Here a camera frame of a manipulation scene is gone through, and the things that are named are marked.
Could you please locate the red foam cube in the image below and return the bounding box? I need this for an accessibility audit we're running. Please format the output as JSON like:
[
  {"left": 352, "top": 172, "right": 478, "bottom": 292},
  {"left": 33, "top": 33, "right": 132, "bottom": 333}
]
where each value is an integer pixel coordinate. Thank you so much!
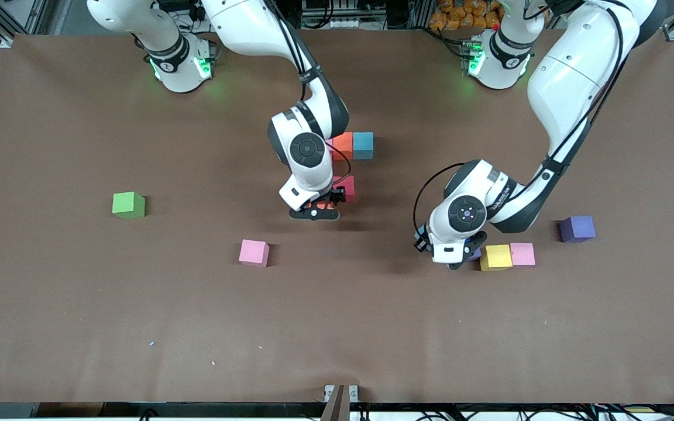
[{"left": 332, "top": 175, "right": 356, "bottom": 203}]

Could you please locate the yellow foam cube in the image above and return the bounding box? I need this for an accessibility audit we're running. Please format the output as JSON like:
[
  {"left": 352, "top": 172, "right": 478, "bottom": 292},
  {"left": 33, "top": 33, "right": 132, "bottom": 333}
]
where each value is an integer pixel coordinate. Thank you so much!
[{"left": 480, "top": 244, "right": 514, "bottom": 272}]

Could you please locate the brown table cover sheet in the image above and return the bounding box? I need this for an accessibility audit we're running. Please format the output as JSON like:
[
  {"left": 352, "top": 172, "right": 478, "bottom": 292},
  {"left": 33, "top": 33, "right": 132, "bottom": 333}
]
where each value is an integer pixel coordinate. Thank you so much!
[{"left": 0, "top": 28, "right": 674, "bottom": 405}]

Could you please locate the green foam cube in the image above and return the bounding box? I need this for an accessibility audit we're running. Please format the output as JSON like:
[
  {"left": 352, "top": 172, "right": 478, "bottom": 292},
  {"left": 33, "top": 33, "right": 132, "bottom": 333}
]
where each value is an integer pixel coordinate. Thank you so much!
[{"left": 112, "top": 191, "right": 146, "bottom": 220}]

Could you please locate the orange objects pile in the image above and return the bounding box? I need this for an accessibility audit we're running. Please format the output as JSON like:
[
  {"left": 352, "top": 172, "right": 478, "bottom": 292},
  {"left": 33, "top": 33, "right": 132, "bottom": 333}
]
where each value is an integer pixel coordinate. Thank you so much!
[{"left": 429, "top": 0, "right": 504, "bottom": 31}]

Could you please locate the metal table edge bracket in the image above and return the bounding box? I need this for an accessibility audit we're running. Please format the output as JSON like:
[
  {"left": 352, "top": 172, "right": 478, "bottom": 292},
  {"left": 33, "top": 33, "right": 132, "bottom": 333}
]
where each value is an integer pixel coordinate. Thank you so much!
[{"left": 324, "top": 384, "right": 359, "bottom": 403}]

